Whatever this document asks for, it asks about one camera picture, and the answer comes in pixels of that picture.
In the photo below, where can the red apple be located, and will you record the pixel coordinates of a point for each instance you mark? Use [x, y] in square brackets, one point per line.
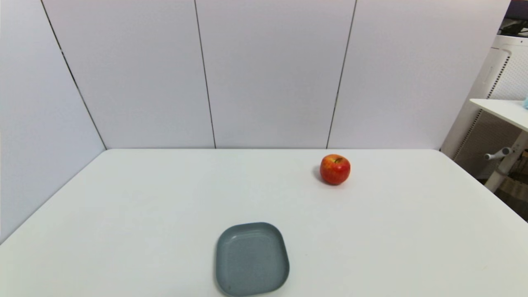
[335, 170]

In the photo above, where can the white desk top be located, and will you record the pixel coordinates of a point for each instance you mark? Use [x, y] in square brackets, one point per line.
[505, 110]

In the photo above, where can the grey-blue square plate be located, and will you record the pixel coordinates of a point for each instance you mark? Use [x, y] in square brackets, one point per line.
[251, 260]

